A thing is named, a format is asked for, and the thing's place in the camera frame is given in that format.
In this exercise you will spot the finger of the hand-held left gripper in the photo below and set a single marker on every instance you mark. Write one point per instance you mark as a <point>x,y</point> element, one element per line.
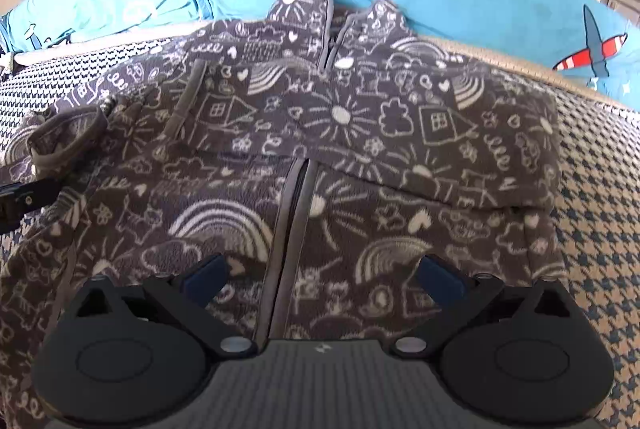
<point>30,196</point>

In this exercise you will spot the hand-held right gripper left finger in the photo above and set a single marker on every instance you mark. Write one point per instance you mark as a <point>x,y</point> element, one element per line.
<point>205,276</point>

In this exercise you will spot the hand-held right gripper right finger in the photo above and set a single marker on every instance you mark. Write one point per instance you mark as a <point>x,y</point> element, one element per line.
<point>440,279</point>

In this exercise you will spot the grey doodle-print fleece jacket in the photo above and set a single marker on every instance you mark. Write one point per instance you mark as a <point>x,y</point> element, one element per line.
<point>325,134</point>

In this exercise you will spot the houndstooth sofa seat cover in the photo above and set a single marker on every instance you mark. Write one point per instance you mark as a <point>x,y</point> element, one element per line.
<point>600,209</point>

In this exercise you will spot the white freezer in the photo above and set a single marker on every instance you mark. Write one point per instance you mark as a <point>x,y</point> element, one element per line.
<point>625,6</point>

